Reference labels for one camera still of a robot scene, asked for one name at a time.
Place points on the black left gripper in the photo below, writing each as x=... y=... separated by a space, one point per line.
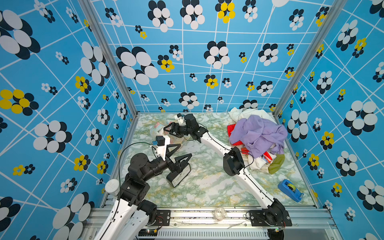
x=173 y=167

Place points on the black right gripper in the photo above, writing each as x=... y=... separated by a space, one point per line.
x=174 y=125

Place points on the cream patterned cloth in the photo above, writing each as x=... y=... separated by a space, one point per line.
x=158 y=130

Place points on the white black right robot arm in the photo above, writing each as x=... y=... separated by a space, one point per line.
x=273 y=211

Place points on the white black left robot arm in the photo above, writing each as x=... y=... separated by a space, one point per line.
x=131 y=211

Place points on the white cloth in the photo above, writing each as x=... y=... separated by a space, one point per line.
x=252 y=114

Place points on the purple cloth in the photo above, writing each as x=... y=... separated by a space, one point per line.
x=259 y=138

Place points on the green cloth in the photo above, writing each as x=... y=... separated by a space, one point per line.
x=276 y=164

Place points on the black rectangular clock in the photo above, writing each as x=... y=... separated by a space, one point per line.
x=174 y=179

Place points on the clear plastic wrapper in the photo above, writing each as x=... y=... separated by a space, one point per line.
x=219 y=213

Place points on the white round jar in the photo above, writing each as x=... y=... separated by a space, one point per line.
x=113 y=187

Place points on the blue tape dispenser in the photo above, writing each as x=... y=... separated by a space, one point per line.
x=289 y=189

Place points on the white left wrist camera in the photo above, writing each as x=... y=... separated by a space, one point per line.
x=160 y=146

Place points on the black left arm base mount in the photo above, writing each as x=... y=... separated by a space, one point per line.
x=159 y=218

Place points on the aluminium front rail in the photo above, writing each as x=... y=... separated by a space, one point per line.
x=301 y=223

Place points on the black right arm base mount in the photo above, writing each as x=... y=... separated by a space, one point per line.
x=260 y=218

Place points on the aluminium corner post left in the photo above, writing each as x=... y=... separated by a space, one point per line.
x=107 y=52

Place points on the aluminium corner post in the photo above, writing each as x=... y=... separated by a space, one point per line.
x=323 y=31
x=107 y=52

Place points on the aluminium corner post right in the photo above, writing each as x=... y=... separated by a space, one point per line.
x=323 y=31

